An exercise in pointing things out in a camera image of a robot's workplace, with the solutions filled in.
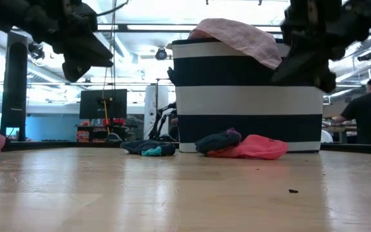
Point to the tall black column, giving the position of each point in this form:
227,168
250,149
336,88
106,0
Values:
14,90

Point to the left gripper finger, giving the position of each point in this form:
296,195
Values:
74,71
92,54

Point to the black aluminium table frame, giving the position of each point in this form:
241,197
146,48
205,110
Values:
60,145

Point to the navy white striped fabric bin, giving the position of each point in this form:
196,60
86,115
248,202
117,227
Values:
246,100

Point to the black monitor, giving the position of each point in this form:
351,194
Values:
92,103

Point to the background black robot arm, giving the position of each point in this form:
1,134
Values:
156,138

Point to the white pillar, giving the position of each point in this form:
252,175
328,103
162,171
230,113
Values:
150,109

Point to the black ceiling camera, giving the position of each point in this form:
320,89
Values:
36,51
161,54

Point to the pink garment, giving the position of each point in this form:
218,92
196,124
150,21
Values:
237,35

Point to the orange-red beanie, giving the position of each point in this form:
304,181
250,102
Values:
259,148

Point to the black ceiling fixture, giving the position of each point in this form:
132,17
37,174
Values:
365,57

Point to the background work table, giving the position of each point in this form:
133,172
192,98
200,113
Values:
343,129

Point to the shelf with red items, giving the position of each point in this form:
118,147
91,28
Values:
85,135

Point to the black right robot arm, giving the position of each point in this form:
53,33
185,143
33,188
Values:
366,16

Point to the grey sock blue heel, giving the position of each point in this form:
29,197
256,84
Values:
140,146

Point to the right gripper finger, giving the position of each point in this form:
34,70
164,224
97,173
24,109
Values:
322,77
288,71

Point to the white rounded object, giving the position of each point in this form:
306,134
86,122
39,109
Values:
326,137

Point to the small dark crumb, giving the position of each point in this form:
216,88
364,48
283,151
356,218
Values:
293,191

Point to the dark sock purple toe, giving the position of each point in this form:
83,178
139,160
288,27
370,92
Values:
217,141

